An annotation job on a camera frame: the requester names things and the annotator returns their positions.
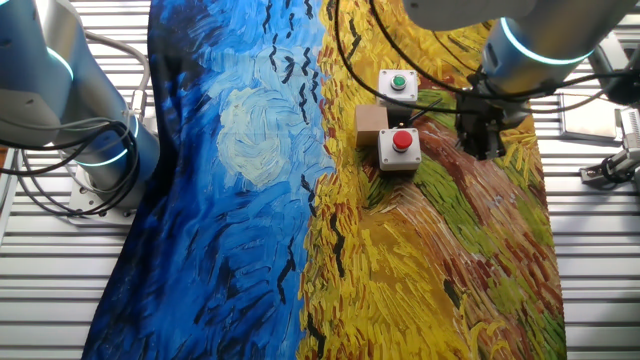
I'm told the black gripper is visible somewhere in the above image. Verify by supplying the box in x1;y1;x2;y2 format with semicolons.
453;89;507;162

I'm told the grey box red button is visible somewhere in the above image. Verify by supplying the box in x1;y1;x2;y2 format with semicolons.
376;127;423;173

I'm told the black box with antenna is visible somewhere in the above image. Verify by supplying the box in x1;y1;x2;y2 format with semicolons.
387;97;444;132

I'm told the grey box green button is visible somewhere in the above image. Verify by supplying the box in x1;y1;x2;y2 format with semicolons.
376;68;420;107

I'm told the shiny metal plate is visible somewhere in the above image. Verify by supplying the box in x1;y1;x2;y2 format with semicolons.
556;92;620;142

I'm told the small wooden block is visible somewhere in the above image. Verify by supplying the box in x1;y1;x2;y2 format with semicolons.
354;104;390;148

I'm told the painted wheat field cloth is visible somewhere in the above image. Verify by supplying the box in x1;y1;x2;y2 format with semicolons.
82;0;569;360

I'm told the small grey camera on clamp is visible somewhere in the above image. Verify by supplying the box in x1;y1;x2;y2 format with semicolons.
578;147;640;192

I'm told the silver ribbed camera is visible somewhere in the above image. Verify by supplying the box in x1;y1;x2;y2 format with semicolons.
613;106;640;151

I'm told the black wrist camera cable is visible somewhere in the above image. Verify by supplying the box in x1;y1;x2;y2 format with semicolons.
332;0;640;115

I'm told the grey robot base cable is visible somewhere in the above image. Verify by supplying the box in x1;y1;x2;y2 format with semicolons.
82;28;152;124

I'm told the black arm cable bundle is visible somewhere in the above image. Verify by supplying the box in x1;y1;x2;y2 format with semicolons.
0;118;142;217

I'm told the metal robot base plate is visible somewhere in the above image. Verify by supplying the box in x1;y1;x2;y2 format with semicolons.
66;164;147;227

